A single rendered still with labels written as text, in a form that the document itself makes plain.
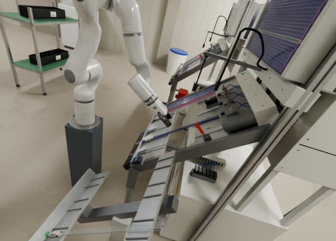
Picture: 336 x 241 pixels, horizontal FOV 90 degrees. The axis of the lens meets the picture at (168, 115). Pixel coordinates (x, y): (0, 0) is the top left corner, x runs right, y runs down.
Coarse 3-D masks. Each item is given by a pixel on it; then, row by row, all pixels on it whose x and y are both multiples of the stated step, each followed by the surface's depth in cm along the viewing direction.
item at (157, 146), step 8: (160, 120) 126; (152, 128) 121; (160, 128) 114; (168, 128) 108; (152, 136) 110; (168, 136) 101; (144, 144) 107; (152, 144) 101; (160, 144) 97; (144, 152) 97; (152, 152) 94; (160, 152) 90
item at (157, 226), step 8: (128, 224) 42; (136, 224) 41; (144, 224) 40; (152, 224) 38; (160, 224) 37; (48, 232) 59; (64, 232) 54; (72, 232) 52; (80, 232) 50; (88, 232) 48; (96, 232) 47; (104, 232) 45; (112, 232) 44; (120, 232) 43
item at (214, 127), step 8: (232, 80) 121; (216, 96) 112; (200, 104) 114; (200, 112) 105; (208, 112) 100; (216, 112) 95; (216, 120) 88; (208, 128) 86; (216, 128) 82; (248, 128) 71; (200, 136) 84; (216, 136) 78
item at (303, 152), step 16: (272, 96) 94; (320, 96) 62; (304, 112) 67; (320, 112) 60; (304, 128) 65; (320, 128) 62; (256, 144) 148; (288, 144) 70; (304, 144) 66; (320, 144) 65; (272, 160) 77; (288, 160) 71; (304, 160) 70; (320, 160) 68; (272, 176) 79; (304, 176) 74; (320, 176) 72; (256, 192) 86; (320, 192) 80; (240, 208) 95; (304, 208) 85; (288, 224) 94
